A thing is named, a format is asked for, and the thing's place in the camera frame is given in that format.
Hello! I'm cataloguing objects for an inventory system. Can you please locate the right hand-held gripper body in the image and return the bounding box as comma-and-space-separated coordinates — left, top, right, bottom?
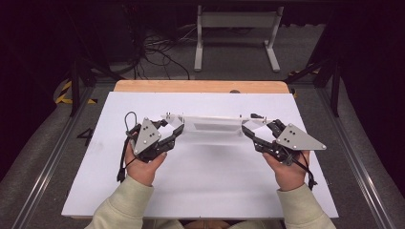
254, 122, 328, 167

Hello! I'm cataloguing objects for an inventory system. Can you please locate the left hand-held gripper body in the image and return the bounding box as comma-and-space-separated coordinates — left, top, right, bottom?
125, 116, 176, 164

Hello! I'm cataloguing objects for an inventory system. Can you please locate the person's left hand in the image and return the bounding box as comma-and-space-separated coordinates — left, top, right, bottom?
124, 138, 168, 188

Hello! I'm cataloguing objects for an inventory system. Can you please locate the person's right hand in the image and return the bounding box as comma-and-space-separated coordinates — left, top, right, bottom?
262, 149, 310, 193

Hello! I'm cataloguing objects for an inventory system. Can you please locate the white board mat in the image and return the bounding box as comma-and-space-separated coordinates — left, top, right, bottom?
61, 91, 339, 219

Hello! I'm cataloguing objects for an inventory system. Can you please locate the wooden table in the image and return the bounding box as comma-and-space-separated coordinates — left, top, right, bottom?
113, 79, 290, 94

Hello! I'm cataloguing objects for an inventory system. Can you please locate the yellow black hazard tape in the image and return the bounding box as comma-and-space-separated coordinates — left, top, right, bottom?
287, 63, 321, 78
54, 79, 98, 106

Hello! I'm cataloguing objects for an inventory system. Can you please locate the black metal stand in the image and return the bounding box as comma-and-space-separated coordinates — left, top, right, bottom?
68, 55, 126, 118
285, 55, 342, 118

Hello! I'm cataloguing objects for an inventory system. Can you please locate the white metal stand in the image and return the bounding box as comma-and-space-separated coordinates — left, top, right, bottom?
193, 4, 285, 73

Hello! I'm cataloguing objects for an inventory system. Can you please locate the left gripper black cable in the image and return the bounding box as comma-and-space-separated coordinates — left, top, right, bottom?
116, 111, 139, 184

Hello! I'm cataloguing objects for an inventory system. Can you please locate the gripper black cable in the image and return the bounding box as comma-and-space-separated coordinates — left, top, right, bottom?
285, 154, 319, 191
116, 111, 139, 184

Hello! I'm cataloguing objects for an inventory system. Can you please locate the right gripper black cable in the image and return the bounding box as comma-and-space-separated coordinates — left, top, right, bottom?
285, 154, 319, 191

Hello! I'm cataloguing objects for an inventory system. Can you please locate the aluminium floor rail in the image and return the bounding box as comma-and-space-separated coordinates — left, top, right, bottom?
314, 86, 397, 229
11, 85, 96, 229

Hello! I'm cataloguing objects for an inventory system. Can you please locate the black floor cable bundle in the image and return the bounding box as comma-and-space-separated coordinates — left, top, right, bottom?
125, 18, 192, 81

